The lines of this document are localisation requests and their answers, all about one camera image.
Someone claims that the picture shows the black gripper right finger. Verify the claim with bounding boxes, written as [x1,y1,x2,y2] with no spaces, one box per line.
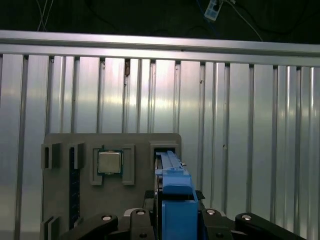
[196,190,308,240]

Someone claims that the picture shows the silver CPU chip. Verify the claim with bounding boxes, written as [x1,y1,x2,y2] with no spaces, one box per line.
[96,149,124,177]

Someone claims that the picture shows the hard disk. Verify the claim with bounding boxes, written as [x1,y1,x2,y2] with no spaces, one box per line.
[153,147,201,240]

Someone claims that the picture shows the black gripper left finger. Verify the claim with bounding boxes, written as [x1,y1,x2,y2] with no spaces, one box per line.
[59,190,157,240]

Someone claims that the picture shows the thin white cable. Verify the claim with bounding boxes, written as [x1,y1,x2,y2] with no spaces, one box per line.
[224,0,264,42]

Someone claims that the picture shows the grey parts rack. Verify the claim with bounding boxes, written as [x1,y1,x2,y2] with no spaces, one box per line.
[40,133,183,240]

